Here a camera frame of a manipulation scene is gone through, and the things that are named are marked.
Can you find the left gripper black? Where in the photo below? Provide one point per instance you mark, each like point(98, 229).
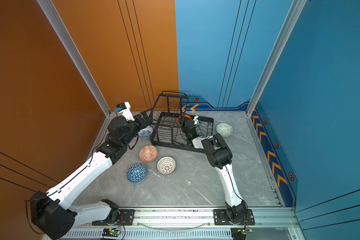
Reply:
point(147, 121)

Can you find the black wire dish rack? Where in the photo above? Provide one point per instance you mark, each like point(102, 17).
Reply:
point(167, 133)

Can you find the red patterned bowl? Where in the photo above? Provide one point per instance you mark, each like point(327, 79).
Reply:
point(148, 153)

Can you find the orange plastic bowl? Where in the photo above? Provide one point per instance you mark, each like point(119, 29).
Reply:
point(182, 119)

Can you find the dark blue geometric bowl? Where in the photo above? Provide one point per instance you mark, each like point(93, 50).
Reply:
point(136, 173)

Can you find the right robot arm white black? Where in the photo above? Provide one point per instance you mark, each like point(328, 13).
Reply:
point(220, 157)

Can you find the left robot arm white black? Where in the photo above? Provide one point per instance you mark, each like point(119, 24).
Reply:
point(54, 213)

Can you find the blue white floral bowl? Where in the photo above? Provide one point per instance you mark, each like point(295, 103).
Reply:
point(146, 132)

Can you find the white red lattice bowl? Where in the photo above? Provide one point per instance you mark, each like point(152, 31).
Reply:
point(166, 165)

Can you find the green white patterned bowl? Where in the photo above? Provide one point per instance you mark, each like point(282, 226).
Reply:
point(224, 129)

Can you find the left green circuit board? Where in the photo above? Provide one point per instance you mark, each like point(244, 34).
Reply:
point(111, 234)

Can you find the right circuit board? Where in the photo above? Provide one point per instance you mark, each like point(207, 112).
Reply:
point(240, 233)

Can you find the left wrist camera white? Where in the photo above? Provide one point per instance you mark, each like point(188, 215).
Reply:
point(123, 109)

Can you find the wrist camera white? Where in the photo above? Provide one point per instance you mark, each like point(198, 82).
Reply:
point(197, 120)
point(123, 109)

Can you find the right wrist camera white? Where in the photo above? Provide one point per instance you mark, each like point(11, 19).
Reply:
point(197, 120)

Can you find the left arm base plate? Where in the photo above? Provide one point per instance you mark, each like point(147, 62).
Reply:
point(126, 216)

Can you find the aluminium front rail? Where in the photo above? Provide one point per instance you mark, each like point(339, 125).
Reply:
point(196, 223)

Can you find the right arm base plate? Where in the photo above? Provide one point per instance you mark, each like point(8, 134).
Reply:
point(221, 218)

